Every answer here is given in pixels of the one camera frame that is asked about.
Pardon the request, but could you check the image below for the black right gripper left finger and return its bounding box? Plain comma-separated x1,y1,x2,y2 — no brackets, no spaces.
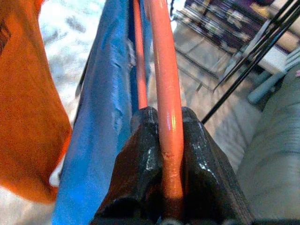
90,106,169,225

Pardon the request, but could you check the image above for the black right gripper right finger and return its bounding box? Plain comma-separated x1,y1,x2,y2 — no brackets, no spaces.
181,107,255,225

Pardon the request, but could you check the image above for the blue towel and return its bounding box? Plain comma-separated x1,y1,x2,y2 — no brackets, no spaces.
51,0,153,225

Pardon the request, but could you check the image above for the salmon pink plastic hanger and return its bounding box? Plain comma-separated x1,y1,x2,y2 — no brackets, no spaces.
132,0,185,200

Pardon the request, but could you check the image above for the black metal drying rack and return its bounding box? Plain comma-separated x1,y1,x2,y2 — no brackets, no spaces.
201,0,300,125

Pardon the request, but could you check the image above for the grey green sofa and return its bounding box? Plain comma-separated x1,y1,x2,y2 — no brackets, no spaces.
236,50,300,221

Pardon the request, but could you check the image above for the orange garment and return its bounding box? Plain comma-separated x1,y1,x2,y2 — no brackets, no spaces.
0,0,73,205

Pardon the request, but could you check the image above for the black wire shoe rack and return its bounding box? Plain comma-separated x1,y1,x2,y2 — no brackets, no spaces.
172,0,300,92

